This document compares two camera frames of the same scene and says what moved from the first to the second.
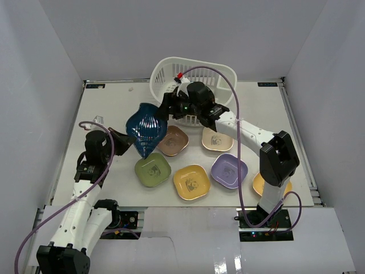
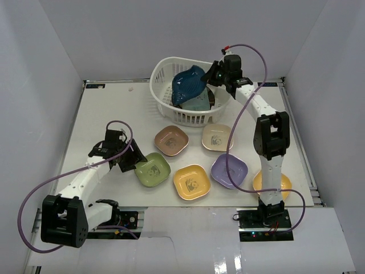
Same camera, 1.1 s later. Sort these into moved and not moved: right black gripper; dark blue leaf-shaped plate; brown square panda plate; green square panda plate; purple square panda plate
Moved: dark blue leaf-shaped plate; right black gripper
Not moved: purple square panda plate; green square panda plate; brown square panda plate
